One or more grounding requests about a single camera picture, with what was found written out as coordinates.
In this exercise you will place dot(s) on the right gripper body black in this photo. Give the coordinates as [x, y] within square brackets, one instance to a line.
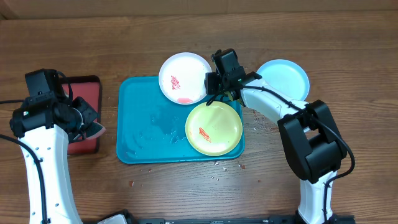
[219, 85]

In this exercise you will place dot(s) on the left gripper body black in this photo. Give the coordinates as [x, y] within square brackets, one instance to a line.
[82, 115]

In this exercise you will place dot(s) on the dark green sponge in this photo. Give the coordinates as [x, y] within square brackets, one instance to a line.
[94, 130]

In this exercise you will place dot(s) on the white plate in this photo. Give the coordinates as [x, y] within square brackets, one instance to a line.
[182, 78]

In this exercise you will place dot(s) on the green rimmed plate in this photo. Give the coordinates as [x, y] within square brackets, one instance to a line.
[214, 130]

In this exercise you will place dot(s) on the light blue plate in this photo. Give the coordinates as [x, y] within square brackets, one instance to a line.
[287, 77]

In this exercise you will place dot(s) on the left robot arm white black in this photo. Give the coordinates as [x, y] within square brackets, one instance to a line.
[47, 122]

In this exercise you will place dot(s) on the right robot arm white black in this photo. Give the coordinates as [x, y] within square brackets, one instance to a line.
[313, 146]

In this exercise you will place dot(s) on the black tray with red liquid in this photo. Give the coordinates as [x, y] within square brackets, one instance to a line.
[90, 89]

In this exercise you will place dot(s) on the teal plastic tray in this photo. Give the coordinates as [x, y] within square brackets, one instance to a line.
[151, 128]

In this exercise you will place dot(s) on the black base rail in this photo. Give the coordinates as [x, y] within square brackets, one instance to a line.
[124, 216]

